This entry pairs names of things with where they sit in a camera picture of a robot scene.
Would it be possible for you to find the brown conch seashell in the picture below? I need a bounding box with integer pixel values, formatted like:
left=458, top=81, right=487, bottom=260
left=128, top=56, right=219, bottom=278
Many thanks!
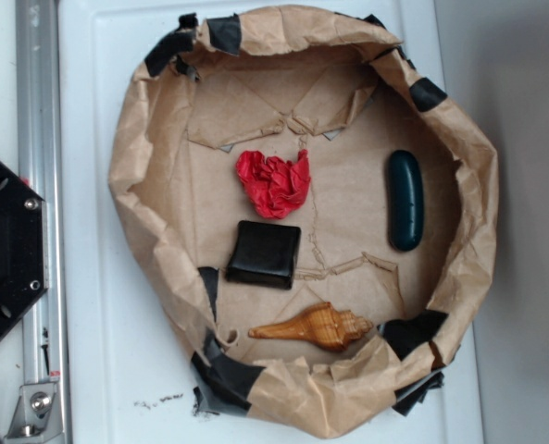
left=248, top=302, right=373, bottom=352

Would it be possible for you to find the aluminium extrusion rail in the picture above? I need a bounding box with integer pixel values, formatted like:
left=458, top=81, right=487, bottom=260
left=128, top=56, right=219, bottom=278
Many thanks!
left=16, top=1, right=72, bottom=443

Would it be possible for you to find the metal corner bracket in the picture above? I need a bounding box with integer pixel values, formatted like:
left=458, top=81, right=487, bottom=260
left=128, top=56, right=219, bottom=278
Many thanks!
left=3, top=382, right=64, bottom=443

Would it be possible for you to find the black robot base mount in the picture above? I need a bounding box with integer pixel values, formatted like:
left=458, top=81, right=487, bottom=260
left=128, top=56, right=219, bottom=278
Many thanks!
left=0, top=162, right=47, bottom=341

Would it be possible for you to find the brown paper taped bin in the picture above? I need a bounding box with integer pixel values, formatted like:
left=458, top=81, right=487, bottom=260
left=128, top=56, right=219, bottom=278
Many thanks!
left=108, top=6, right=498, bottom=438

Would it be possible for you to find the crumpled red paper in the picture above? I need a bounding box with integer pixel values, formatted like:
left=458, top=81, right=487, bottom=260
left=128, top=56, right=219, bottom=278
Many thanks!
left=235, top=149, right=311, bottom=219

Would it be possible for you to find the dark teal oblong object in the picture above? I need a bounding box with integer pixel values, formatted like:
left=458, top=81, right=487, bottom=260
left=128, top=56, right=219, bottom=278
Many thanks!
left=387, top=150, right=425, bottom=252

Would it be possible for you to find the black square block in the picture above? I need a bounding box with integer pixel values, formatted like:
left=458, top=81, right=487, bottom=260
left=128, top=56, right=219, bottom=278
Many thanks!
left=225, top=220, right=302, bottom=290

